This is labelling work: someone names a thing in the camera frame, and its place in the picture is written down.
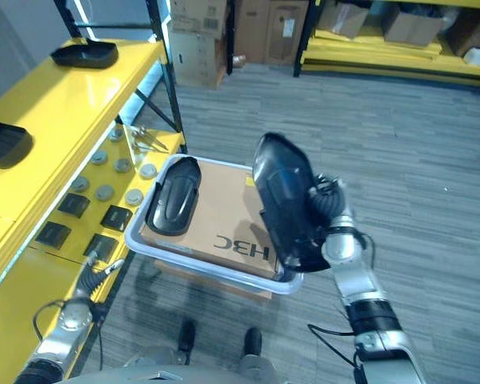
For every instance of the robot dark foot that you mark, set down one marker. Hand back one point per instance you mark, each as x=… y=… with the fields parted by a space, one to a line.
x=253 y=341
x=186 y=335

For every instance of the yellow storage rack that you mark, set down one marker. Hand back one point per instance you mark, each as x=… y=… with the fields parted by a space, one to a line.
x=384 y=60

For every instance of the grey plastic box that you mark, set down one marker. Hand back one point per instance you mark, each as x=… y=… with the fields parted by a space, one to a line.
x=208 y=262

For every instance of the brown cardboard box with label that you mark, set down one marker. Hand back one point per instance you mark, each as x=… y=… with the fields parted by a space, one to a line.
x=198 y=16

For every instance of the robot right dark foot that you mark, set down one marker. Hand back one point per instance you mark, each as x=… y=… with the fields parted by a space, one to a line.
x=253 y=341

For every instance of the silver robot torso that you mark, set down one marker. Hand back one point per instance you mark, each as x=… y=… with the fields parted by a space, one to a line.
x=172 y=372

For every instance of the dark brown cardboard box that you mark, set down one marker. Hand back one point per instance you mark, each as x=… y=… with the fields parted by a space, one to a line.
x=470 y=34

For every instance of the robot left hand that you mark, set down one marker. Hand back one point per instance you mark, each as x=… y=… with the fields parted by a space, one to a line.
x=89 y=280

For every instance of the black square part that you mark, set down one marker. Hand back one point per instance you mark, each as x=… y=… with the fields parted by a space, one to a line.
x=101 y=247
x=53 y=234
x=74 y=205
x=116 y=217

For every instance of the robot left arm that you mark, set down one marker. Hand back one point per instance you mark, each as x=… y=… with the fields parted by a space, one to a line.
x=64 y=328

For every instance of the black sole-shaped part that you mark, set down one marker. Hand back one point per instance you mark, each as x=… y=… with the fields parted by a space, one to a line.
x=286 y=196
x=84 y=54
x=175 y=196
x=4 y=146

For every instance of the printed brown cardboard box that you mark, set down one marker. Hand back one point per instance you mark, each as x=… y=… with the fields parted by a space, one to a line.
x=224 y=216

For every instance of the tall brown cardboard box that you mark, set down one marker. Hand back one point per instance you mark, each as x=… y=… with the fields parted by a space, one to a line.
x=286 y=32
x=251 y=30

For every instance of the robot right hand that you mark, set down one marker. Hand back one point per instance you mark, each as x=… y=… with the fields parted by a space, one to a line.
x=330 y=204

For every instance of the robot left dark foot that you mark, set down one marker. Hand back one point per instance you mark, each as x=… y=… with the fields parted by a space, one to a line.
x=186 y=335

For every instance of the large brown cardboard box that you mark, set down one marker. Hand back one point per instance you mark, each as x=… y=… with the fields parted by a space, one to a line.
x=198 y=60

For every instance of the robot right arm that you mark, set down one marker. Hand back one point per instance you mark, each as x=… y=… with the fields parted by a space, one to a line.
x=360 y=280

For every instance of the open brown cardboard box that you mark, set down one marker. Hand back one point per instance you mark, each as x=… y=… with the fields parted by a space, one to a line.
x=412 y=24
x=342 y=18

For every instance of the round grey metal disc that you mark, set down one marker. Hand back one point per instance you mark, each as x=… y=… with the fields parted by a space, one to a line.
x=80 y=184
x=99 y=157
x=148 y=171
x=122 y=165
x=134 y=197
x=115 y=134
x=105 y=193

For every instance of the yellow shelf rack black frame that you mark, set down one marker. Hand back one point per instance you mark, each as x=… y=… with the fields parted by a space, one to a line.
x=56 y=120

